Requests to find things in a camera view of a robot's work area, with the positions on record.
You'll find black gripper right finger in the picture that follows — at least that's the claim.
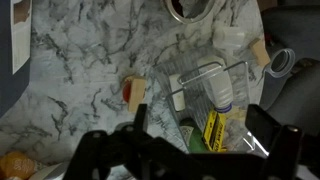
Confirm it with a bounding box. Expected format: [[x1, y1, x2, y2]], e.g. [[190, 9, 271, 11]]
[[245, 104, 304, 180]]

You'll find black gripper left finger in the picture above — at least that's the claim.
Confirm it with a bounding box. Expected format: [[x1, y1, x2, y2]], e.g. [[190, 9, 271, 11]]
[[63, 103, 201, 180]]

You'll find translucent white plastic bottle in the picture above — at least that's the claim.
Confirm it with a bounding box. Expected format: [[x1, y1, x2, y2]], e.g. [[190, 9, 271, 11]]
[[196, 56, 235, 114]]

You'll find small green bottle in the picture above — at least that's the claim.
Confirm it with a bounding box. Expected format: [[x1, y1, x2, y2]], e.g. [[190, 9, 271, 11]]
[[179, 117, 208, 154]]

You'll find wooden block with red disc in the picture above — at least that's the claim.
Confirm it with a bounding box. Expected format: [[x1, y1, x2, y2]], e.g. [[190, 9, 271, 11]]
[[121, 74, 148, 114]]

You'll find orange snack packet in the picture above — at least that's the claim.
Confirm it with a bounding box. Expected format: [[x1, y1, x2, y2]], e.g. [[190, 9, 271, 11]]
[[0, 150, 38, 180]]

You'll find small white rectangular tube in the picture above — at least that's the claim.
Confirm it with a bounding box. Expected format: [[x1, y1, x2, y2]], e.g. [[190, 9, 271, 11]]
[[168, 73, 187, 113]]

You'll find plain wooden block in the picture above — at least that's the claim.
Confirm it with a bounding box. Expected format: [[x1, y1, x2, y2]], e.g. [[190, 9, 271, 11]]
[[249, 37, 272, 68]]

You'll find dark office chair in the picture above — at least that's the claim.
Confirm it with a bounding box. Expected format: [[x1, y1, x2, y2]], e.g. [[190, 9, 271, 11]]
[[259, 4, 320, 138]]

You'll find translucent white plastic cup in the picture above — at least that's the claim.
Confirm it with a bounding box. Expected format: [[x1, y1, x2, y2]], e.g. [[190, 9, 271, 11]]
[[212, 25, 247, 52]]

